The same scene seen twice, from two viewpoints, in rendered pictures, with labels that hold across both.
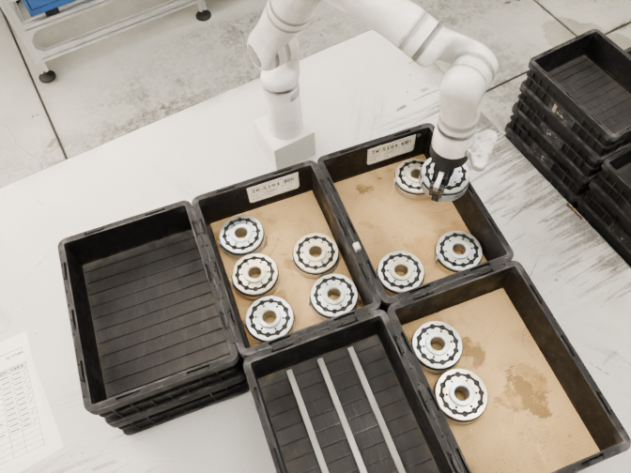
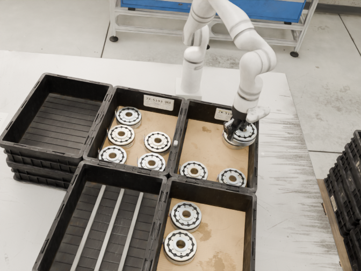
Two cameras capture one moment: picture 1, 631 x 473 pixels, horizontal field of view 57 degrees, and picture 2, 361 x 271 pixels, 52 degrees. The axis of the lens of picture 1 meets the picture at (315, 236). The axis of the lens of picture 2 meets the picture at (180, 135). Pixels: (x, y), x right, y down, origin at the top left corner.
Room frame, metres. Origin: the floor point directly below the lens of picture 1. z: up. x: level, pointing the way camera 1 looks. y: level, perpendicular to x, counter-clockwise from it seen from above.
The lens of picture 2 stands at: (-0.23, -0.40, 1.94)
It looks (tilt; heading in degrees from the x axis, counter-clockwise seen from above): 48 degrees down; 20
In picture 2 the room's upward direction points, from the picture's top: 8 degrees clockwise
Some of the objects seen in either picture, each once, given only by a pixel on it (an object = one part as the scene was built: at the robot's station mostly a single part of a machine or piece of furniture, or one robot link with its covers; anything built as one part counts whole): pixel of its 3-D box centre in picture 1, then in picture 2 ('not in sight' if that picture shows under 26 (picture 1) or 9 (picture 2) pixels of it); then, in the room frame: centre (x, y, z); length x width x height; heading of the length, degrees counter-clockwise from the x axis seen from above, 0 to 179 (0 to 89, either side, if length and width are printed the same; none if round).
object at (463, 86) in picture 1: (462, 98); (252, 74); (0.68, -0.26, 1.27); 0.09 x 0.07 x 0.15; 145
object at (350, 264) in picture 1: (283, 262); (138, 136); (0.60, 0.07, 0.87); 0.40 x 0.30 x 0.11; 17
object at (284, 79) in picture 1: (277, 57); (196, 43); (1.06, 0.06, 1.04); 0.09 x 0.09 x 0.17; 32
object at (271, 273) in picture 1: (254, 273); (121, 134); (0.59, 0.14, 0.86); 0.10 x 0.10 x 0.01
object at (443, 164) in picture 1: (448, 156); (242, 113); (0.69, -0.27, 1.10); 0.08 x 0.08 x 0.09
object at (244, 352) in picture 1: (281, 251); (138, 127); (0.60, 0.07, 0.92); 0.40 x 0.30 x 0.02; 17
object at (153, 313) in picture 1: (150, 308); (62, 122); (0.52, 0.36, 0.87); 0.40 x 0.30 x 0.11; 17
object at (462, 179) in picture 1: (445, 174); (242, 129); (0.71, -0.28, 1.00); 0.10 x 0.10 x 0.01
